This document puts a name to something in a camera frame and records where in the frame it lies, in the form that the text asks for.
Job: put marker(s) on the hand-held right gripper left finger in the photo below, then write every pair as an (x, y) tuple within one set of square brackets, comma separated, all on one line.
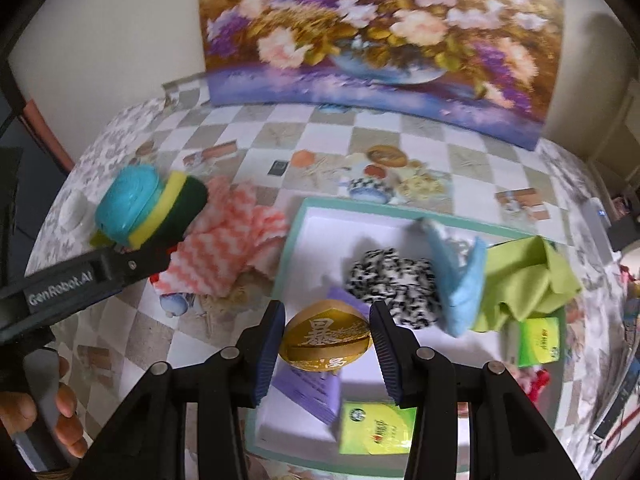
[(270, 355)]

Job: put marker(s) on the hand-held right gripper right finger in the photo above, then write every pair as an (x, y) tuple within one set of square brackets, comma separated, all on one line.
[(387, 355)]

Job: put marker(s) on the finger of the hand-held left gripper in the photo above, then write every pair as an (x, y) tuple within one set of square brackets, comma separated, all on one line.
[(140, 260)]

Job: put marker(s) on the golden round packet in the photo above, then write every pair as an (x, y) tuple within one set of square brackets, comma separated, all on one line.
[(325, 335)]

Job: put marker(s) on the teal yellow green scrub sponge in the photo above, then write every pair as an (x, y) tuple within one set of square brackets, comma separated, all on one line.
[(130, 200)]

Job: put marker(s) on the leopard print scrunchie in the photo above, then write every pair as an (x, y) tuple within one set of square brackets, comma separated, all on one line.
[(395, 280)]

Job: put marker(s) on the green small box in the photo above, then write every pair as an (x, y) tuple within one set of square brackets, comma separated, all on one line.
[(375, 430)]

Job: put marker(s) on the blue face mask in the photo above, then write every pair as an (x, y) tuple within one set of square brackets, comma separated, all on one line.
[(462, 305)]

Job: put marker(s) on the white tray with teal rim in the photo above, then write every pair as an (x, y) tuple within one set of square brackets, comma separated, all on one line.
[(330, 230)]

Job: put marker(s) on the green tea sachet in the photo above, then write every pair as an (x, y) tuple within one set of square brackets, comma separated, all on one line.
[(537, 342)]

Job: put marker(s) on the lime green cloth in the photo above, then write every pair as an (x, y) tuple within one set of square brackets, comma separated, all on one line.
[(520, 280)]

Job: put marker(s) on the person's left hand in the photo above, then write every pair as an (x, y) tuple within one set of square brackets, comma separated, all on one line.
[(70, 415)]

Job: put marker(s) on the purple tissue packet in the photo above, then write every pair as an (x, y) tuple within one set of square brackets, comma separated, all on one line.
[(310, 390)]

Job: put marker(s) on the pink white chevron cloth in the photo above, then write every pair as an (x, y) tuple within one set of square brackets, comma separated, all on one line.
[(225, 240)]

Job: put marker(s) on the red white plush item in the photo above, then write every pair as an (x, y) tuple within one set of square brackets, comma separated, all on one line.
[(535, 382)]

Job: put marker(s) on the printed checkered tablecloth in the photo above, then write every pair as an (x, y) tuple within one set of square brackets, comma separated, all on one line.
[(320, 135)]

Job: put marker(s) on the white power bank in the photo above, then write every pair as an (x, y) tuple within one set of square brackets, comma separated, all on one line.
[(597, 215)]

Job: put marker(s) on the black device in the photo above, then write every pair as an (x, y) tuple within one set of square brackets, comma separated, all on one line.
[(625, 235)]

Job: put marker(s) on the floral painting poster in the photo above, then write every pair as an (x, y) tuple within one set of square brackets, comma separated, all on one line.
[(380, 35)]

